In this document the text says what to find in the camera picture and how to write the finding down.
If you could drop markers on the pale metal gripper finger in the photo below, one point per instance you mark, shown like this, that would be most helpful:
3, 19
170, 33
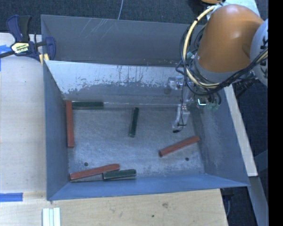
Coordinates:
186, 116
177, 119

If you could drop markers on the red-brown flat block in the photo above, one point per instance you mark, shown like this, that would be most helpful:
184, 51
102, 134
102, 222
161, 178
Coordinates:
179, 146
70, 126
94, 171

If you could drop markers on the dark green flat block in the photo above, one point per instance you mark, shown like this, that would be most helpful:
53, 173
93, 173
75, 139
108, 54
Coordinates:
87, 105
133, 122
119, 174

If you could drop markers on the grey metal bin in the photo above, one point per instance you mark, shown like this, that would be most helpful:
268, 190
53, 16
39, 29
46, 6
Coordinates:
122, 43

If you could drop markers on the pale wood board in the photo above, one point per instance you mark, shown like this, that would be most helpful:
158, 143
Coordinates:
21, 126

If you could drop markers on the black cylinder on white bracket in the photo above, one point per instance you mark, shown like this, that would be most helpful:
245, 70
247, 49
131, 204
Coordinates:
244, 83

